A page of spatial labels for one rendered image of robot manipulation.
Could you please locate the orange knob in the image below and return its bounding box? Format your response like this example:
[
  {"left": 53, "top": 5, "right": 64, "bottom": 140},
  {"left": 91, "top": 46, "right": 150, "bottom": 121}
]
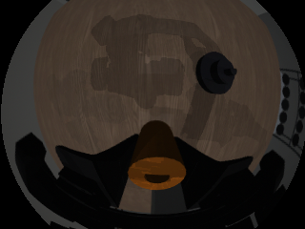
[{"left": 129, "top": 119, "right": 186, "bottom": 190}]

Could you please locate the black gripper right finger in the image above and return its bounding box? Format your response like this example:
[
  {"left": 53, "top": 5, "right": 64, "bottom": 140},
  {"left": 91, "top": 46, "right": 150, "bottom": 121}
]
[{"left": 174, "top": 137, "right": 253, "bottom": 210}]

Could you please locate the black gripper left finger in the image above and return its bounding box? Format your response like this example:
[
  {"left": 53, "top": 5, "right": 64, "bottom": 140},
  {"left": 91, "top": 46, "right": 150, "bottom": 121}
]
[{"left": 54, "top": 134, "right": 140, "bottom": 209}]

